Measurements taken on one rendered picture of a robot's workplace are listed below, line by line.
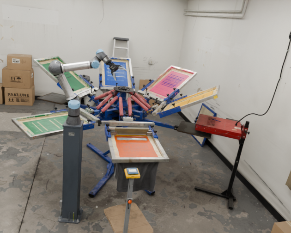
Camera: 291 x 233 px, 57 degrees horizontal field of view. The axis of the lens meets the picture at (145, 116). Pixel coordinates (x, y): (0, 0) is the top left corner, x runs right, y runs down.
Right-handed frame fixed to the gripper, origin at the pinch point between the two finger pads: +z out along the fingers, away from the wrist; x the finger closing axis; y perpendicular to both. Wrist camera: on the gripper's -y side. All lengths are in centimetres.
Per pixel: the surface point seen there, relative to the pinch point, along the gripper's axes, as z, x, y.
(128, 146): 57, -49, -21
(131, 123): 37, -37, -66
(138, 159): 74, -44, 7
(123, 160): 64, -54, 12
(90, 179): 52, -145, -108
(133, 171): 77, -50, 26
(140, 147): 66, -41, -25
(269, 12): 52, 208, -140
